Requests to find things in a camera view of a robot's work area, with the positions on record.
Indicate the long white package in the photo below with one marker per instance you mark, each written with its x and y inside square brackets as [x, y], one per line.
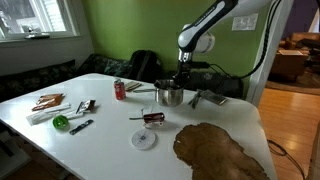
[46, 114]

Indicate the dark red shiny object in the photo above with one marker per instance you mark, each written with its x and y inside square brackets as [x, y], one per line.
[154, 118]

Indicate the brown sofa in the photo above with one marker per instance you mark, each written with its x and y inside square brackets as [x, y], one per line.
[301, 38]

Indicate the tan notebook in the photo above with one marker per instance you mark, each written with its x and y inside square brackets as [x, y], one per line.
[131, 85]

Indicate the brown wooden cabinet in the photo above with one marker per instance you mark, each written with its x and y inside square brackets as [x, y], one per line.
[288, 65]

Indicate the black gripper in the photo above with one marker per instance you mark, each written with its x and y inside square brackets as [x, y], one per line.
[185, 59]

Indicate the black backpack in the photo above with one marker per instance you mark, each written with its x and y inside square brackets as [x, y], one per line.
[145, 66]

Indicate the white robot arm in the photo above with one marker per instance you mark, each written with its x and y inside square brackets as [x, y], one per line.
[206, 23]

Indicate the white light switch plate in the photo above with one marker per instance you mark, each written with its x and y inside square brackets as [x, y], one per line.
[245, 22]

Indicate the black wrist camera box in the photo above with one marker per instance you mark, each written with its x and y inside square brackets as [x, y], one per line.
[200, 65]

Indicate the thin grey utensil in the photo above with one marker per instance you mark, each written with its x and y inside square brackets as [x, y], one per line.
[136, 118]

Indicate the black flat strip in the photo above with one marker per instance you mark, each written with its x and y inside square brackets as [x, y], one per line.
[81, 127]

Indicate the small figure on windowsill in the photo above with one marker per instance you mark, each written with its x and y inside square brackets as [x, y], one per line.
[35, 34]

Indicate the white round lid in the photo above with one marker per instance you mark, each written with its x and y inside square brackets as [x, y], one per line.
[143, 139]

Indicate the red soda can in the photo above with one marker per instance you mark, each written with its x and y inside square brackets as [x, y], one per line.
[119, 91]

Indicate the black folding tool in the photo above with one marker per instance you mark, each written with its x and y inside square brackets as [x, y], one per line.
[195, 99]

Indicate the dark patterned bench cushion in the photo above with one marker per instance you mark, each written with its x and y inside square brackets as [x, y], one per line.
[220, 83]
[103, 66]
[33, 80]

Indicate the green round lid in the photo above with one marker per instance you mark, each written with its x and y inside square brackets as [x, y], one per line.
[60, 122]

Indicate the white framed window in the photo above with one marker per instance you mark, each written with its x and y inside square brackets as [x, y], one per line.
[40, 16]

